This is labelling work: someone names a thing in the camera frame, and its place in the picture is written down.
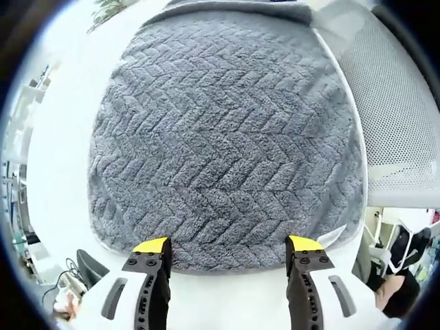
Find person's leg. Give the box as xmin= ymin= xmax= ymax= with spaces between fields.
xmin=353 ymin=240 xmax=423 ymax=320

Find grey towel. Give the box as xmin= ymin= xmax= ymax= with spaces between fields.
xmin=87 ymin=0 xmax=366 ymax=276

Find person's black shoe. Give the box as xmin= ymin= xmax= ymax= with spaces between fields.
xmin=386 ymin=226 xmax=432 ymax=276

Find black computer mouse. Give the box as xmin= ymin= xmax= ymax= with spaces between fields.
xmin=76 ymin=248 xmax=111 ymax=290

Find green potted plant white pot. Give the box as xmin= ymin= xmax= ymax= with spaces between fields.
xmin=87 ymin=0 xmax=127 ymax=34

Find grey mesh office chair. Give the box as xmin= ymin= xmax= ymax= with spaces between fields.
xmin=310 ymin=2 xmax=440 ymax=210

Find tangled black cables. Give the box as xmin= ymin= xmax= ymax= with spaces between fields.
xmin=42 ymin=257 xmax=87 ymax=304

